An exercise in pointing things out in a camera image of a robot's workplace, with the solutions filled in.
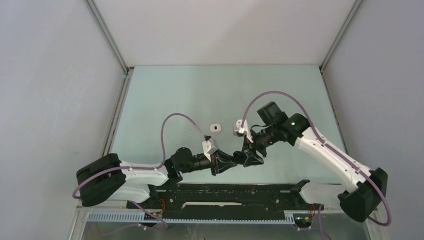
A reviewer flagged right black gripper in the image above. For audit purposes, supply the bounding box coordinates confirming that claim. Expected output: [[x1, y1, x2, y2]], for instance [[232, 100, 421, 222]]
[[241, 124, 280, 168]]

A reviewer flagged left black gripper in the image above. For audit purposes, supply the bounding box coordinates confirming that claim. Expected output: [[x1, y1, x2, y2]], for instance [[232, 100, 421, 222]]
[[179, 148, 237, 176]]

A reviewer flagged black earbud case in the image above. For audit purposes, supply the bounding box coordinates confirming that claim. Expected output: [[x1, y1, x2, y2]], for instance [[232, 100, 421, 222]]
[[232, 151, 246, 165]]

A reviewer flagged white earbud case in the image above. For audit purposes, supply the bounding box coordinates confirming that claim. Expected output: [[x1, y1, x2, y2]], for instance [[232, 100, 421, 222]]
[[210, 123, 222, 133]]

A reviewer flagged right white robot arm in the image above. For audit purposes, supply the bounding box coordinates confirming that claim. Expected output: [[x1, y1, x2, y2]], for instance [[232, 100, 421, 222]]
[[233, 101, 388, 223]]

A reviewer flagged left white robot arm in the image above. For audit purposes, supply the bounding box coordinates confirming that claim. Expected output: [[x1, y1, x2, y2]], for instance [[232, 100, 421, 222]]
[[75, 147, 237, 208]]

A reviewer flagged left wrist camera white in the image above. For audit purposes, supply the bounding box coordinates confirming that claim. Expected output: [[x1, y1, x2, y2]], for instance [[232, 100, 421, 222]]
[[202, 138, 219, 162]]

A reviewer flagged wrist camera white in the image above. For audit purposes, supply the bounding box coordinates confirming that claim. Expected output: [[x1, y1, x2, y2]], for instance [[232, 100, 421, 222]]
[[202, 138, 219, 162], [232, 119, 254, 143]]

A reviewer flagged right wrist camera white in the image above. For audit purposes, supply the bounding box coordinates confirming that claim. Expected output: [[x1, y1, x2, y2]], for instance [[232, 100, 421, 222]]
[[232, 119, 254, 143]]

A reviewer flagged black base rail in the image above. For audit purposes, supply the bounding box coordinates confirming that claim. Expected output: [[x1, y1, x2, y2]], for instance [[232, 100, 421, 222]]
[[139, 183, 319, 222]]

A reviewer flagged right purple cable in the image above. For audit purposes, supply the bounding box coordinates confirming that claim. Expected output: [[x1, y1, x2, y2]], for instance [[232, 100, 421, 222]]
[[241, 91, 392, 227]]

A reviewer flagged purple cable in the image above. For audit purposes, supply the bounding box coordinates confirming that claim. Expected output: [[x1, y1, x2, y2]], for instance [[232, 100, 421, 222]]
[[72, 113, 210, 200], [241, 91, 392, 227]]

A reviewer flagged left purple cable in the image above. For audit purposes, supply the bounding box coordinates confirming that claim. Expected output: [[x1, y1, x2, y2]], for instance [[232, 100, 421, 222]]
[[72, 113, 210, 200]]

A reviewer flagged grey cable duct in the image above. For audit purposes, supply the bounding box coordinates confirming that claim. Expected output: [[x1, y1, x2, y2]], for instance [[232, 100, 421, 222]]
[[86, 211, 296, 225]]

